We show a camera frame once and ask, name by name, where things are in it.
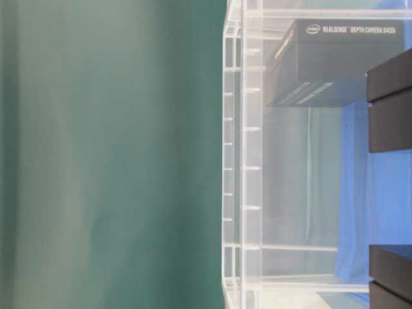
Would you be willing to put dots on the black box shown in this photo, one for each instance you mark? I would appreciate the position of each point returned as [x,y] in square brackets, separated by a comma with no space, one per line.
[390,272]
[388,88]
[323,62]

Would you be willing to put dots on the clear plastic storage case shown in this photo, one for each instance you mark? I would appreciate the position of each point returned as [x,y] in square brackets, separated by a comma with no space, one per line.
[281,167]

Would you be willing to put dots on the green table cloth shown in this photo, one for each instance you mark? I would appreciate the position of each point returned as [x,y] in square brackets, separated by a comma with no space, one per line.
[111,154]

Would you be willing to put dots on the blue liner sheet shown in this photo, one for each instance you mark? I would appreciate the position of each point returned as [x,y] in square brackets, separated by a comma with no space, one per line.
[375,191]

